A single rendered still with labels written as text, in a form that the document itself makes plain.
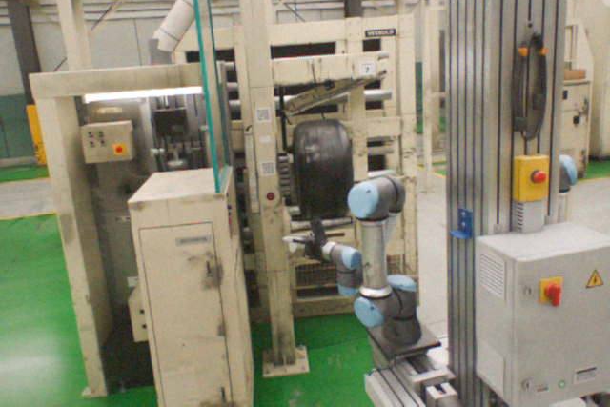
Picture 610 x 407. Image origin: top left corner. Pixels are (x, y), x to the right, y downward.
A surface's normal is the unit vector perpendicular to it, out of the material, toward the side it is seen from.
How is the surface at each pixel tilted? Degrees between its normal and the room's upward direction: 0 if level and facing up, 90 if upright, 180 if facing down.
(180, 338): 90
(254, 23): 90
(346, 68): 90
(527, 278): 90
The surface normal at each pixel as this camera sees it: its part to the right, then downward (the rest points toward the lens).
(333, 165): 0.06, -0.06
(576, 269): 0.26, 0.21
